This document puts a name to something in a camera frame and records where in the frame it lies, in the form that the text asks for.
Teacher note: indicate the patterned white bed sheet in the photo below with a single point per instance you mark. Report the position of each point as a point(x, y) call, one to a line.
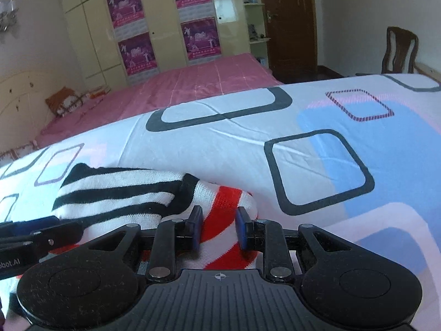
point(346, 178)

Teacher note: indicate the cream rounded headboard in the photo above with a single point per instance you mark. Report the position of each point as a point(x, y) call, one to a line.
point(25, 117)

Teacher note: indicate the upper left purple poster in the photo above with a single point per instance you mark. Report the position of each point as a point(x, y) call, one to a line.
point(123, 12)

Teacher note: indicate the dark wooden chair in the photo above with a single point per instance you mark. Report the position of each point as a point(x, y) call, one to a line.
point(401, 50)

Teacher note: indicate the dark brown wooden door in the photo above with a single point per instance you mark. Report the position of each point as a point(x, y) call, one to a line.
point(292, 48)

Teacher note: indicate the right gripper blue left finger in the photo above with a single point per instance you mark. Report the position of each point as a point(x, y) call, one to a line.
point(193, 229)

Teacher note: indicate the lower right purple poster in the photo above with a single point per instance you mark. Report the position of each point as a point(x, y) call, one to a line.
point(201, 38)

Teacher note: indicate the pink bed sheet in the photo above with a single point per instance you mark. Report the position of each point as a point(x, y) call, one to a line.
point(217, 78)

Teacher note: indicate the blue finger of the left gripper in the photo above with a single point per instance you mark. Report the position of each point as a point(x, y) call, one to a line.
point(57, 237)
point(11, 228)

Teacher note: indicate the wooden bed footboard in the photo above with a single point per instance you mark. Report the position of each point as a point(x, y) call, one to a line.
point(428, 71)

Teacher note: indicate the striped knit child sweater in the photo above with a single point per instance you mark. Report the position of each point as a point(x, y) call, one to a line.
point(105, 198)

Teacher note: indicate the silver wall ornament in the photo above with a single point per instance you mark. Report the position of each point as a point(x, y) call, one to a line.
point(8, 15)

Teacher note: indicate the cream wardrobe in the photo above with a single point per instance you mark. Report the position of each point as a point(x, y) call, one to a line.
point(95, 40)

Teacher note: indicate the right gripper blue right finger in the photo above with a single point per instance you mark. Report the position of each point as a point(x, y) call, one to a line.
point(244, 228)

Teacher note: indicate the white patterned pillow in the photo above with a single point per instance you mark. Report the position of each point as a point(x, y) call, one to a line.
point(18, 152)

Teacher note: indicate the cream corner shelf unit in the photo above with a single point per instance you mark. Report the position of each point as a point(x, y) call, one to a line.
point(258, 36)

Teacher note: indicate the lower left purple poster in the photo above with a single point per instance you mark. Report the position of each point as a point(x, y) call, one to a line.
point(138, 54)

